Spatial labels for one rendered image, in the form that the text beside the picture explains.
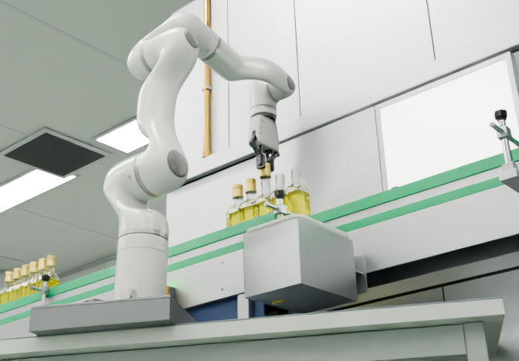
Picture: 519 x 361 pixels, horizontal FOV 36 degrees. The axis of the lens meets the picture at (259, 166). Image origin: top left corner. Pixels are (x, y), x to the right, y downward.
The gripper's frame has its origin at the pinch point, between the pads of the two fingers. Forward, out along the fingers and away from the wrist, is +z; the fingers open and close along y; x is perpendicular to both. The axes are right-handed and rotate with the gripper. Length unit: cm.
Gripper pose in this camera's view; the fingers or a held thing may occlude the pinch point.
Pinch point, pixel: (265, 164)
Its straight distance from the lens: 241.9
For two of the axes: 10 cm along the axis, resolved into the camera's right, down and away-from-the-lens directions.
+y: -6.5, -3.0, -7.0
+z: 0.3, 9.1, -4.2
